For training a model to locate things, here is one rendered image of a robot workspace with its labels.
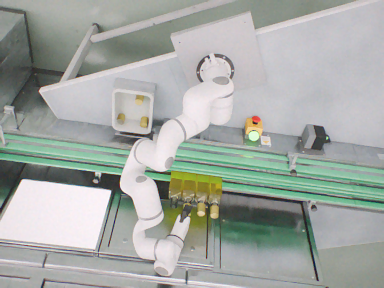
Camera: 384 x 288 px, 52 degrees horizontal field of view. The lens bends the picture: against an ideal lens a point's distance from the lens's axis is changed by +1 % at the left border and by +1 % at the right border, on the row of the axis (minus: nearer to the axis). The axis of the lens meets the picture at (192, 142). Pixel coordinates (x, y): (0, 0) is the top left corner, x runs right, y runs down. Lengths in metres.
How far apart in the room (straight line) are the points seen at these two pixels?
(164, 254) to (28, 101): 1.38
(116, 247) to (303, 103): 1.01
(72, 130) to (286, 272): 1.13
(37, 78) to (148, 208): 1.54
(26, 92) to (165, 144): 1.43
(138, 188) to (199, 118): 0.30
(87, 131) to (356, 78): 1.20
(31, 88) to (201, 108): 1.47
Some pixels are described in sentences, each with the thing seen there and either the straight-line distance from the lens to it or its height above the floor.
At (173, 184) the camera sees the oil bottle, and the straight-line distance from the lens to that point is 1.70.
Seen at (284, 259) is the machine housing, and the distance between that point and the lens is 1.83.
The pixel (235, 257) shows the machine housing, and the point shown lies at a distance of 1.76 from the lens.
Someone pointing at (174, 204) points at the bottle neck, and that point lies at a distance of 1.66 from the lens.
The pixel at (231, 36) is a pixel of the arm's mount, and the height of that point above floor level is 0.77.
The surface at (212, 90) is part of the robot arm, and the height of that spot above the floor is 1.10.
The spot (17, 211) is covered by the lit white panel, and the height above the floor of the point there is 1.17.
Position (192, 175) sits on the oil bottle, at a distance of 1.75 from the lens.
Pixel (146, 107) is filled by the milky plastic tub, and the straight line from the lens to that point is 1.79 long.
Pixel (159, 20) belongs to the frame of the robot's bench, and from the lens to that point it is 2.20.
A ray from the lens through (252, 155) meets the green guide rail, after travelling 1.76.
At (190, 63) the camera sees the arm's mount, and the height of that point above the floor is 0.78.
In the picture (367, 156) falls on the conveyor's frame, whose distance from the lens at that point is 1.98.
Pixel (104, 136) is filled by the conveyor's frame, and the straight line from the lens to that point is 1.85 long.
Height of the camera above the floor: 2.19
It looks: 49 degrees down
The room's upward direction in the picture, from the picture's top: 176 degrees counter-clockwise
